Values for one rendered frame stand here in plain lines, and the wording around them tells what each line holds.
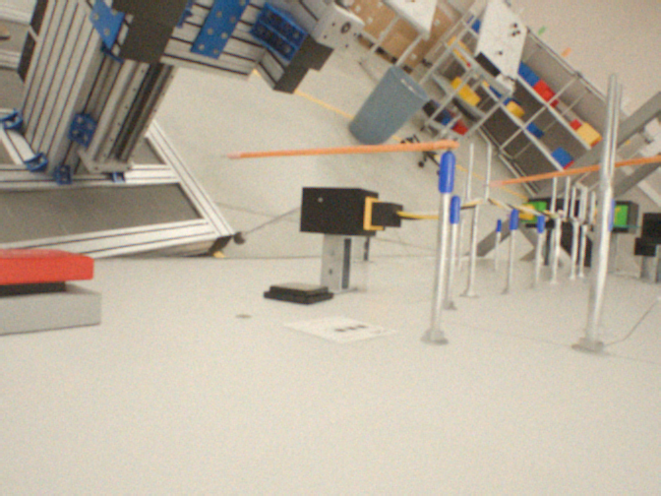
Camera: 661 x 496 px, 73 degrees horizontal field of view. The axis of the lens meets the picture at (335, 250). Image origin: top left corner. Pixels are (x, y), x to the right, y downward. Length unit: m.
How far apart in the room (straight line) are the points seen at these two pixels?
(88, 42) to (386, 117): 2.92
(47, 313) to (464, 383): 0.19
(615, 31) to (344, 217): 8.94
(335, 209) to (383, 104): 3.62
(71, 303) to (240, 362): 0.10
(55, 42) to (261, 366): 1.43
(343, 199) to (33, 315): 0.23
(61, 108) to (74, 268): 1.30
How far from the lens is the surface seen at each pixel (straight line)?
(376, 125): 4.03
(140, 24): 1.00
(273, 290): 0.34
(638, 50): 8.97
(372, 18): 7.59
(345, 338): 0.23
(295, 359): 0.20
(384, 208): 0.37
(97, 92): 1.48
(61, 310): 0.25
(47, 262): 0.25
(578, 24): 9.55
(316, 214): 0.38
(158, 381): 0.17
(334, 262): 0.39
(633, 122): 1.28
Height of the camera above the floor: 1.30
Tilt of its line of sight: 31 degrees down
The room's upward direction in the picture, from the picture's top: 44 degrees clockwise
